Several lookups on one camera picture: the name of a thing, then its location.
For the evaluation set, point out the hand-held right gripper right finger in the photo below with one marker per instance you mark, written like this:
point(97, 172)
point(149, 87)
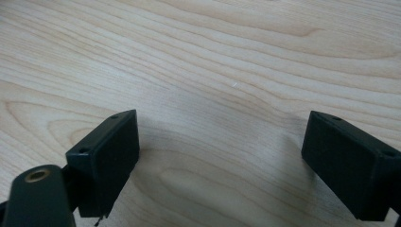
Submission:
point(350, 164)

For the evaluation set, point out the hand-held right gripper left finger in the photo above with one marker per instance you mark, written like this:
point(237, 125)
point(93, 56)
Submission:
point(104, 164)

